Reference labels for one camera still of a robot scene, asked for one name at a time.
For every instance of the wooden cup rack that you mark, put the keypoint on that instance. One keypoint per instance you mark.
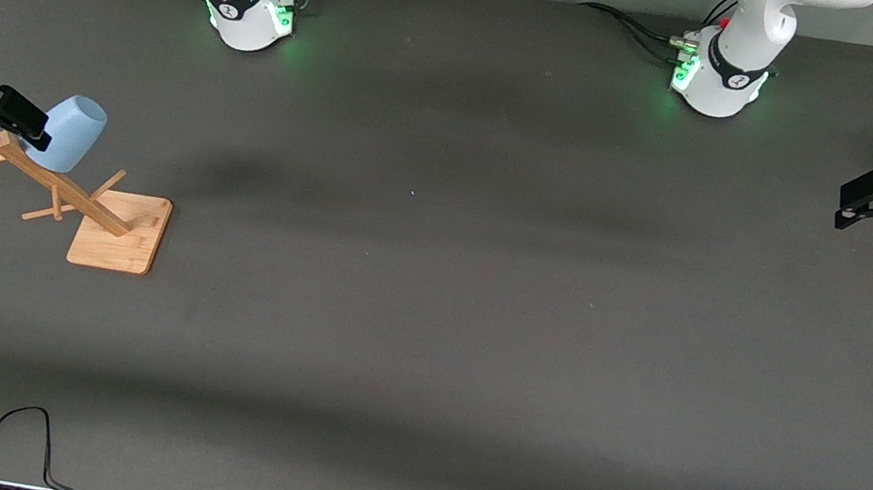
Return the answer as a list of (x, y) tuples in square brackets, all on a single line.
[(119, 232)]

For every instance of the light blue cup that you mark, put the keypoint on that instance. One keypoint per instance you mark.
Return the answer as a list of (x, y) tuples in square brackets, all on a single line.
[(76, 127)]

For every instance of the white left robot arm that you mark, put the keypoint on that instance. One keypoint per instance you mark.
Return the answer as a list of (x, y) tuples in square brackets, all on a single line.
[(731, 73)]

